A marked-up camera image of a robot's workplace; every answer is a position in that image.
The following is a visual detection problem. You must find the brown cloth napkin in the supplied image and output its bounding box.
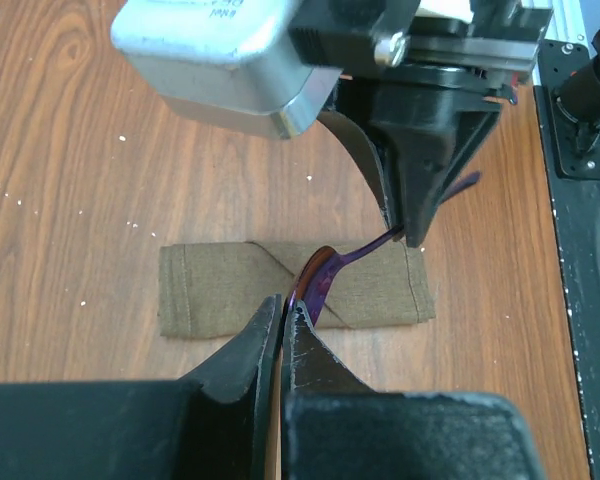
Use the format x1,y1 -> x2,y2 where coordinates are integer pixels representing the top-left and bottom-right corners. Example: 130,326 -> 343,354
158,241 -> 436,340

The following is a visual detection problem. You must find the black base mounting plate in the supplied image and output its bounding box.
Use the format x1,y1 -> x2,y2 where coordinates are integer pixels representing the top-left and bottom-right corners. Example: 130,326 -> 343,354
534,40 -> 600,479

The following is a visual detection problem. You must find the iridescent blue spoon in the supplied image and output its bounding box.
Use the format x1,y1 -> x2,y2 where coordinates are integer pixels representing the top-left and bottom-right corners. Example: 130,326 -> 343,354
285,170 -> 483,329

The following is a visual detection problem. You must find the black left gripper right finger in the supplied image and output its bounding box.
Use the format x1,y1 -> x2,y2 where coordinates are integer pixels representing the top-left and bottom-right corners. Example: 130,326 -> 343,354
281,302 -> 546,479

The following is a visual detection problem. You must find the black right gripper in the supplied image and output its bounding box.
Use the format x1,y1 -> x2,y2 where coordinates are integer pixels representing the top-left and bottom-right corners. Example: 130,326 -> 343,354
287,1 -> 553,248

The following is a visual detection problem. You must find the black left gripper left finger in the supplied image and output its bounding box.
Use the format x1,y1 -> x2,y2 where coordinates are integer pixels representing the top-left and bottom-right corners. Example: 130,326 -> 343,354
0,295 -> 282,479

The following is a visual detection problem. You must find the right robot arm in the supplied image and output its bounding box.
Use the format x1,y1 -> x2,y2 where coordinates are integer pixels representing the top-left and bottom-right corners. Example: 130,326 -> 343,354
289,1 -> 600,247

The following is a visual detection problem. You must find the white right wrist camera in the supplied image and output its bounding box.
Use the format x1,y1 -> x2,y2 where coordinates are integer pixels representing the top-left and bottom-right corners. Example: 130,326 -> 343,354
110,1 -> 340,139

